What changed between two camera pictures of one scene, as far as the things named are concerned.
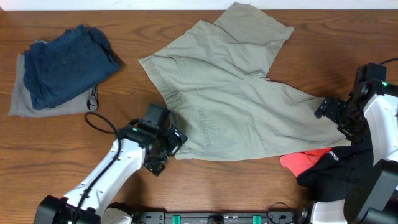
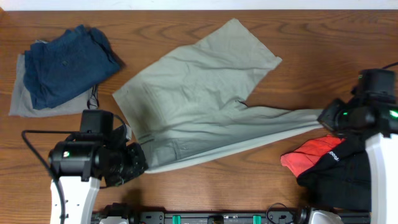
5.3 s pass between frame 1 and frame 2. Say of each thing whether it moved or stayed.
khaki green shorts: moved
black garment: stayed
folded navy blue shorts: stayed
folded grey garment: stayed
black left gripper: moved
